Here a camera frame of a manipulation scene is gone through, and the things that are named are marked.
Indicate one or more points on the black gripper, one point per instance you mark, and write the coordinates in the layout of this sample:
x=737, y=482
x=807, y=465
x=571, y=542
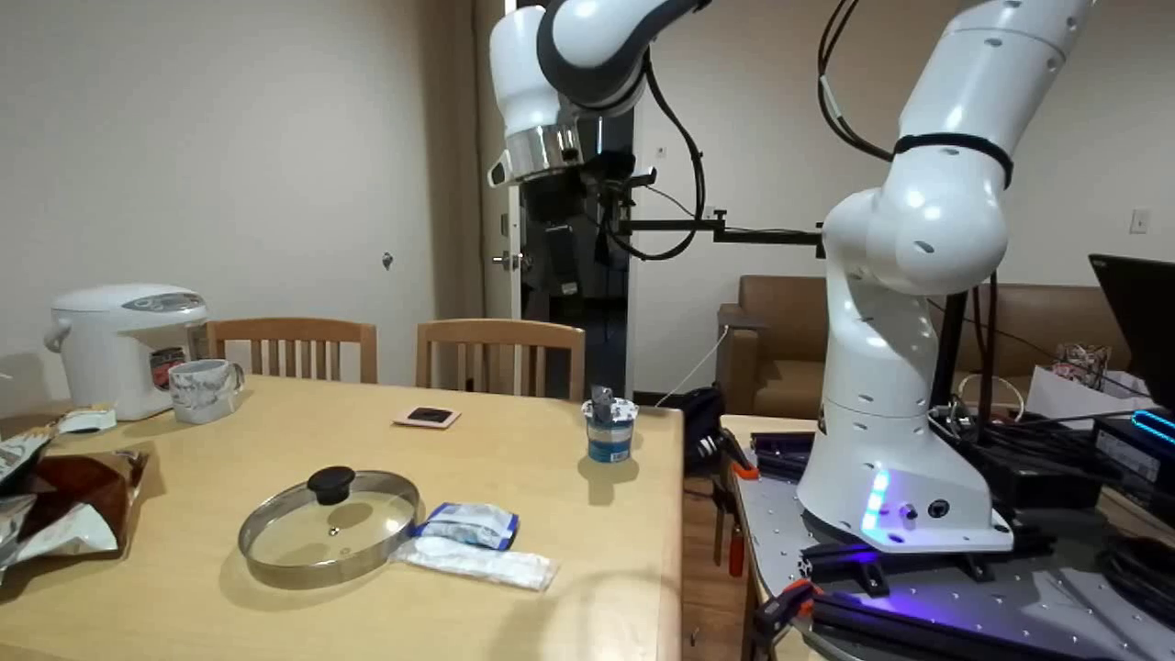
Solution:
x=576, y=275

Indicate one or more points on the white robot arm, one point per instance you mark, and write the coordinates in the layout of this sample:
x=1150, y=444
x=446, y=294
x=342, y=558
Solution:
x=934, y=226

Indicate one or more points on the right wooden chair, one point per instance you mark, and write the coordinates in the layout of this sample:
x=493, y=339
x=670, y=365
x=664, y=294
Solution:
x=496, y=353

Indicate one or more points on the wooden chair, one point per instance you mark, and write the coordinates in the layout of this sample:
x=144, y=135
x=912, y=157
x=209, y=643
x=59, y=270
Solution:
x=300, y=348
x=496, y=353

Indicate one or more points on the brown leather sofa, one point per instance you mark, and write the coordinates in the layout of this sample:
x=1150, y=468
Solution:
x=778, y=339

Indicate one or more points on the left wooden chair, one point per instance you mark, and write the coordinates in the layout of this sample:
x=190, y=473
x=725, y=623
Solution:
x=300, y=348

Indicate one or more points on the glass pot lid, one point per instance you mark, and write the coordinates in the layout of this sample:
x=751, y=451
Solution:
x=331, y=528

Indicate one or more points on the clear plastic cup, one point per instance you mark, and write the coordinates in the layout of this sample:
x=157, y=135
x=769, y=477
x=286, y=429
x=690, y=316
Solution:
x=209, y=392

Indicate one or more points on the white electric water boiler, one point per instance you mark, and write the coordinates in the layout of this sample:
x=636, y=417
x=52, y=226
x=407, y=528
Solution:
x=118, y=345

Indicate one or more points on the brown snack bag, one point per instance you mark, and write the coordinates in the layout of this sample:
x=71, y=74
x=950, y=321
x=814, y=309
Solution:
x=109, y=481

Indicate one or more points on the small white wrapper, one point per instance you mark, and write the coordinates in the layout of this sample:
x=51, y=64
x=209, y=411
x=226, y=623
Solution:
x=85, y=422

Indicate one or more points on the black monitor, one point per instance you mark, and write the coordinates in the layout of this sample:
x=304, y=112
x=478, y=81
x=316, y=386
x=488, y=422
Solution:
x=1145, y=305

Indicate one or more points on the white crumpled wrapper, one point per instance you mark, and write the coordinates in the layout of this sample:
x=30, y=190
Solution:
x=79, y=531

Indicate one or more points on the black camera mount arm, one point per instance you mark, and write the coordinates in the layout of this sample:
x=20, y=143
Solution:
x=720, y=231

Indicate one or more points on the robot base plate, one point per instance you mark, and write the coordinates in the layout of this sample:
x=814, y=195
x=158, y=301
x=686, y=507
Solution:
x=977, y=602

